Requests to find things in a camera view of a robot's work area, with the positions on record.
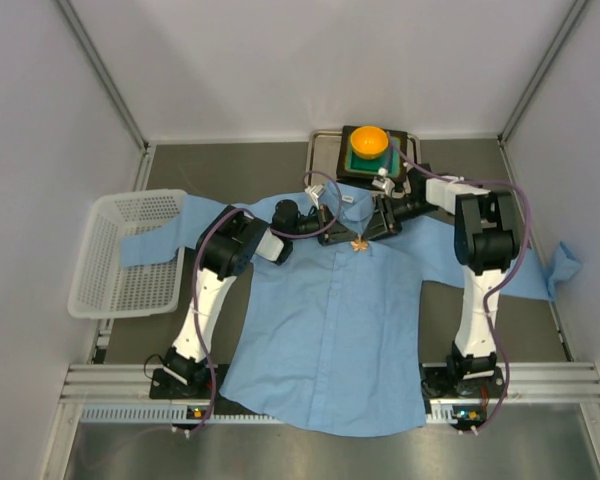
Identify green square plate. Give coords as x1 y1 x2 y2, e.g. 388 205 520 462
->
344 135 402 176

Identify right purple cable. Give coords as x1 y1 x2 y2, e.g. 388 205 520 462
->
387 130 534 436

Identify black square plate stack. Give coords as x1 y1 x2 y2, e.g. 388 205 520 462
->
336 125 408 191

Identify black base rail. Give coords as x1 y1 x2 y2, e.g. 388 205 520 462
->
149 364 506 423

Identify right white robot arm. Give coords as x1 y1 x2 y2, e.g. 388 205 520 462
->
361 166 521 389

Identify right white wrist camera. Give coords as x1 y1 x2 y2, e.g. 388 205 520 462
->
372 167 396 198

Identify orange plastic bowl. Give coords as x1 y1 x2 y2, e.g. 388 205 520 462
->
349 126 389 160

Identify white slotted cable duct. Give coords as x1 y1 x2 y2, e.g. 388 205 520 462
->
80 404 478 426

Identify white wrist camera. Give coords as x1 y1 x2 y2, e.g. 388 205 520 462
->
372 167 396 198
305 184 326 208

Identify red orange brooch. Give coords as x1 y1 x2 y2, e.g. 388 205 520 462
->
350 236 369 252

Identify white plastic basket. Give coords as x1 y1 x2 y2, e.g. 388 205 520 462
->
67 189 186 320

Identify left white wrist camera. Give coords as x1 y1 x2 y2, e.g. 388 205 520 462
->
305 184 326 208

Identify silver metal tray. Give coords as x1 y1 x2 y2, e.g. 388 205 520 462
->
306 125 422 188

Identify light blue button shirt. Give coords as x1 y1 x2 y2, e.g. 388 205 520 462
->
121 186 574 437

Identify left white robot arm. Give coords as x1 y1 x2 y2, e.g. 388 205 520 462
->
150 200 361 399

